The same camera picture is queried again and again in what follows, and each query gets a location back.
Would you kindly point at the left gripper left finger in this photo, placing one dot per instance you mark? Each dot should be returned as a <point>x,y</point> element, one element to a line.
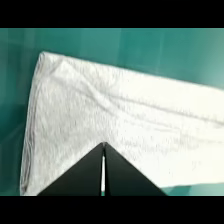
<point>83,176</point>

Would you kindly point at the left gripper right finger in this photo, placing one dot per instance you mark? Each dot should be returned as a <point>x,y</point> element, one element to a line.
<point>126,176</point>

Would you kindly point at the light grey garment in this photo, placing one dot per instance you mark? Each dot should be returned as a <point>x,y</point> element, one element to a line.
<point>100,110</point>

